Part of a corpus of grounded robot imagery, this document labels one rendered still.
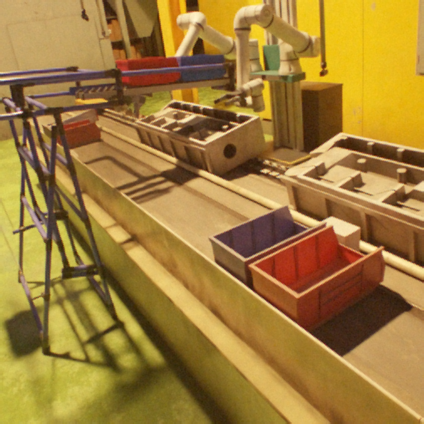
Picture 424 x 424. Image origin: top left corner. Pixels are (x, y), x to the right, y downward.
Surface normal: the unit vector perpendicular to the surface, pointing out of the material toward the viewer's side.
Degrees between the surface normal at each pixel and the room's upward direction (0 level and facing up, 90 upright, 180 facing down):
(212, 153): 90
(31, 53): 90
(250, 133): 90
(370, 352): 0
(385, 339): 0
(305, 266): 88
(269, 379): 0
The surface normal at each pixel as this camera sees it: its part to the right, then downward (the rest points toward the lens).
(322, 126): 0.59, 0.26
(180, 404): -0.12, -0.90
